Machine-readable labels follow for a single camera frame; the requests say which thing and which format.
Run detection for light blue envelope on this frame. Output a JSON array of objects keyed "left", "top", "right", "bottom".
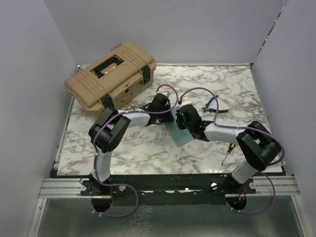
[{"left": 164, "top": 106, "right": 194, "bottom": 147}]

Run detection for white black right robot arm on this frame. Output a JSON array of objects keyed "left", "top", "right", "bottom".
[{"left": 176, "top": 104, "right": 284, "bottom": 193}]

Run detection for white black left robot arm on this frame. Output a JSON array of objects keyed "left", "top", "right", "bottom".
[{"left": 88, "top": 93, "right": 174, "bottom": 195}]

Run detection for tan plastic toolbox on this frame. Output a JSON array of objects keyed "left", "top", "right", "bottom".
[{"left": 64, "top": 41, "right": 157, "bottom": 116}]

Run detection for yellow black screwdriver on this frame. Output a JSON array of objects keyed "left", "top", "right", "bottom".
[{"left": 221, "top": 143, "right": 236, "bottom": 165}]

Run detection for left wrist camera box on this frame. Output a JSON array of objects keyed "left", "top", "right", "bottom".
[{"left": 163, "top": 90, "right": 171, "bottom": 101}]

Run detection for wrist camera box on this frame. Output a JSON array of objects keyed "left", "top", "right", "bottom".
[
  {"left": 178, "top": 97, "right": 192, "bottom": 106},
  {"left": 163, "top": 90, "right": 171, "bottom": 101}
]

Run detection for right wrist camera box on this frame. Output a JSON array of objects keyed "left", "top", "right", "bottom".
[{"left": 178, "top": 97, "right": 192, "bottom": 106}]

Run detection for blue handled cutting pliers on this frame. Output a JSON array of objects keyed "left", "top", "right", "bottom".
[{"left": 200, "top": 95, "right": 229, "bottom": 114}]

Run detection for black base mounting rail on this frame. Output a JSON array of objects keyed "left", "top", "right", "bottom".
[{"left": 49, "top": 170, "right": 287, "bottom": 206}]

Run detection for aluminium frame rail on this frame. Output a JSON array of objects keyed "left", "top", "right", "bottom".
[{"left": 27, "top": 175, "right": 89, "bottom": 237}]

